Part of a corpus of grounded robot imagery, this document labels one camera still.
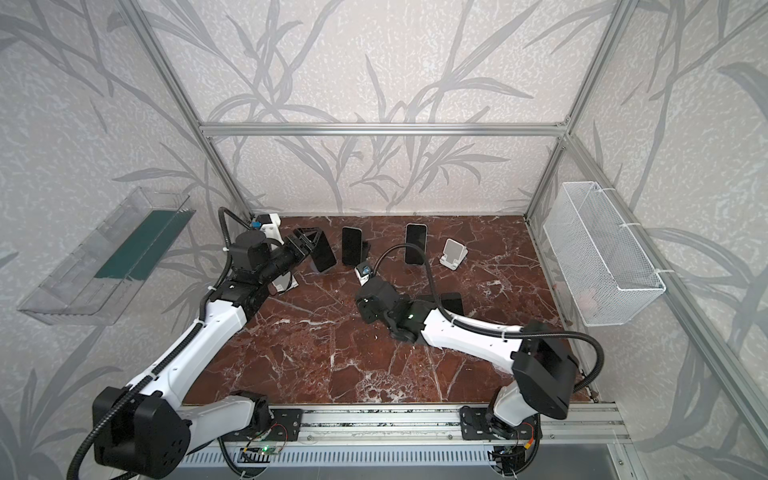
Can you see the phone pink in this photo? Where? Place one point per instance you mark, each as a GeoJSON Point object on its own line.
{"type": "Point", "coordinates": [452, 302]}

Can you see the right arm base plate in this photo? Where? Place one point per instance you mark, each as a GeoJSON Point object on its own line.
{"type": "Point", "coordinates": [479, 424]}

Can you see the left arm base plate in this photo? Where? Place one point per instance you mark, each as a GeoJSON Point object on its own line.
{"type": "Point", "coordinates": [282, 423]}

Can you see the aluminium front rail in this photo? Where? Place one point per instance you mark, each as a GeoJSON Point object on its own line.
{"type": "Point", "coordinates": [438, 424]}

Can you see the white phone stand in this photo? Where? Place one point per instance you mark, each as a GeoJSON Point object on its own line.
{"type": "Point", "coordinates": [453, 254]}
{"type": "Point", "coordinates": [284, 283]}

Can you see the white phone stand back right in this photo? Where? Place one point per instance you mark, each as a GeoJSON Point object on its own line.
{"type": "Point", "coordinates": [453, 254]}

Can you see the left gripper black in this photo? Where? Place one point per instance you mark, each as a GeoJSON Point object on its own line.
{"type": "Point", "coordinates": [297, 248]}

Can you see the clear plastic wall tray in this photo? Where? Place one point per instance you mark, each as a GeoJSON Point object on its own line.
{"type": "Point", "coordinates": [95, 283]}

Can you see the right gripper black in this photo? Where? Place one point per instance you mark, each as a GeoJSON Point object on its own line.
{"type": "Point", "coordinates": [365, 294]}

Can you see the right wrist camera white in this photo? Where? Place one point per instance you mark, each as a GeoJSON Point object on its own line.
{"type": "Point", "coordinates": [364, 272]}

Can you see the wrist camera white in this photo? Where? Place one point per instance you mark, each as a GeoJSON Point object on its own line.
{"type": "Point", "coordinates": [364, 272]}
{"type": "Point", "coordinates": [269, 224]}

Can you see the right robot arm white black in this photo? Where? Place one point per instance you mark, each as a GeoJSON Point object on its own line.
{"type": "Point", "coordinates": [543, 368]}

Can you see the white phone stand front right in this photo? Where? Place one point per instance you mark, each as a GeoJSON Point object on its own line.
{"type": "Point", "coordinates": [284, 283]}

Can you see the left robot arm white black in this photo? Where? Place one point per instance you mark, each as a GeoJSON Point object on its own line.
{"type": "Point", "coordinates": [142, 428]}

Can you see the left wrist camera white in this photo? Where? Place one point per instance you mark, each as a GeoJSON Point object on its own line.
{"type": "Point", "coordinates": [269, 224]}

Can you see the white wire mesh basket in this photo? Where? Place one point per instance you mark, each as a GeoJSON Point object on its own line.
{"type": "Point", "coordinates": [607, 273]}

